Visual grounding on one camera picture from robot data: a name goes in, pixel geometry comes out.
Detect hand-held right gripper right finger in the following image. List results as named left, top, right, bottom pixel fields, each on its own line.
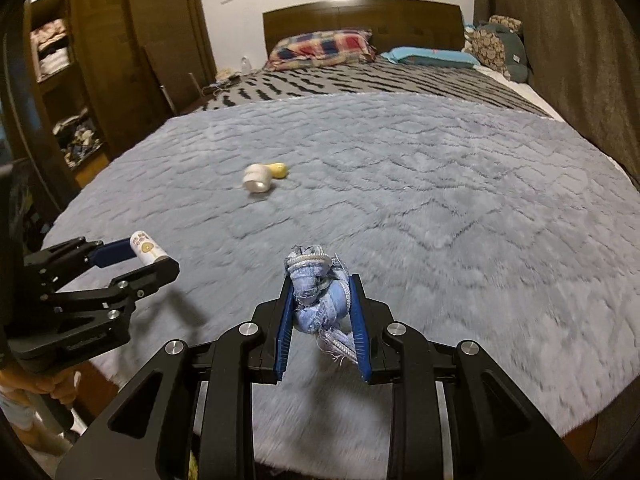
left=347, top=274, right=586, bottom=480

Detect white charger cables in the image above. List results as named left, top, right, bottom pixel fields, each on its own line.
left=210, top=71, right=243, bottom=93

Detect person's left hand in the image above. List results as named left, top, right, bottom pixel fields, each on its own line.
left=0, top=360, right=82, bottom=407

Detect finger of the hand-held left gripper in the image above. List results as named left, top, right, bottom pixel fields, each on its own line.
left=50, top=259, right=181, bottom=321
left=24, top=237, right=135, bottom=293

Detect white bed sheet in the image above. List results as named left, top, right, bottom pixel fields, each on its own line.
left=475, top=65, right=628, bottom=173

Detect leaning wooden board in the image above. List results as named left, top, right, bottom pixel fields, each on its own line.
left=142, top=45, right=176, bottom=116

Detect white tube with yellow print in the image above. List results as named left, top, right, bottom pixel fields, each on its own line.
left=130, top=231, right=168, bottom=267

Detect blue denim cloth knot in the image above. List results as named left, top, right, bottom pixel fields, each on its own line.
left=284, top=245, right=358, bottom=366

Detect plaid pillow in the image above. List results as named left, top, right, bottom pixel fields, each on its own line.
left=265, top=30, right=377, bottom=72

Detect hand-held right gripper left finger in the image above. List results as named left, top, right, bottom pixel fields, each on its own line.
left=55, top=275, right=296, bottom=480

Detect blue pillow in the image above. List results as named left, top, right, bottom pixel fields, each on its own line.
left=381, top=46, right=481, bottom=68

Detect dark wooden headboard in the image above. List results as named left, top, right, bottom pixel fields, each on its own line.
left=262, top=0, right=465, bottom=58

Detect dark teal plush cushion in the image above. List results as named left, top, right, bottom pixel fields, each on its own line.
left=492, top=27, right=530, bottom=83

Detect black striped bedspread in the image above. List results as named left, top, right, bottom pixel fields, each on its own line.
left=202, top=57, right=566, bottom=121

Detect dark wooden wardrobe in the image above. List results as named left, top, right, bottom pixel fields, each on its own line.
left=0, top=0, right=218, bottom=211

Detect pile of mixed clothes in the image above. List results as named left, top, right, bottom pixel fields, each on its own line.
left=52, top=115, right=103, bottom=168

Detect person's leg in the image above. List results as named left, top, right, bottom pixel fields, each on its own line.
left=0, top=392, right=68, bottom=458

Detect brown curtain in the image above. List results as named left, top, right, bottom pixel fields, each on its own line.
left=472, top=0, right=640, bottom=186

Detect yellow tube with white cap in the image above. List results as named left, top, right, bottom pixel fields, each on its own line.
left=243, top=161, right=290, bottom=195

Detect folded light clothes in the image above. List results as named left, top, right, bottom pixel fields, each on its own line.
left=30, top=19, right=73, bottom=81

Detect grey fluffy blanket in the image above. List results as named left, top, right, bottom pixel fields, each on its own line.
left=37, top=91, right=640, bottom=473

